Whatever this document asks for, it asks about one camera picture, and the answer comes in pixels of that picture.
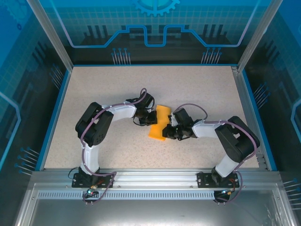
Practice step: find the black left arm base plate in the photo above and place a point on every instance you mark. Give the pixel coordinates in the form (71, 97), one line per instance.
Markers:
(80, 182)

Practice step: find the aluminium side rail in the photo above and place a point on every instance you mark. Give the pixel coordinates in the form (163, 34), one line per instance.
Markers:
(247, 113)

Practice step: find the grey metal tray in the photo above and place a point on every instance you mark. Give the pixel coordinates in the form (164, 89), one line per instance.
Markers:
(150, 212)

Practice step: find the aluminium frame post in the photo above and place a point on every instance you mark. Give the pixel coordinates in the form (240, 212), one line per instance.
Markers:
(256, 35)
(54, 40)

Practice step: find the blue table edge strip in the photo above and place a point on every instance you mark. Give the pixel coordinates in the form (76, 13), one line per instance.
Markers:
(152, 65)
(53, 120)
(259, 120)

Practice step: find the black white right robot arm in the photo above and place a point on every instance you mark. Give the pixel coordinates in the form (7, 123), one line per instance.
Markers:
(235, 139)

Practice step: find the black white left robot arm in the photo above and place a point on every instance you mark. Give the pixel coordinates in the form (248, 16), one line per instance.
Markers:
(94, 127)

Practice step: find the aluminium mounting rail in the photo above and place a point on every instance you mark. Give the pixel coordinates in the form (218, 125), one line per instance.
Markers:
(152, 179)

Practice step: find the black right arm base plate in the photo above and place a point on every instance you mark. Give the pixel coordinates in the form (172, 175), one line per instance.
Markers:
(204, 181)

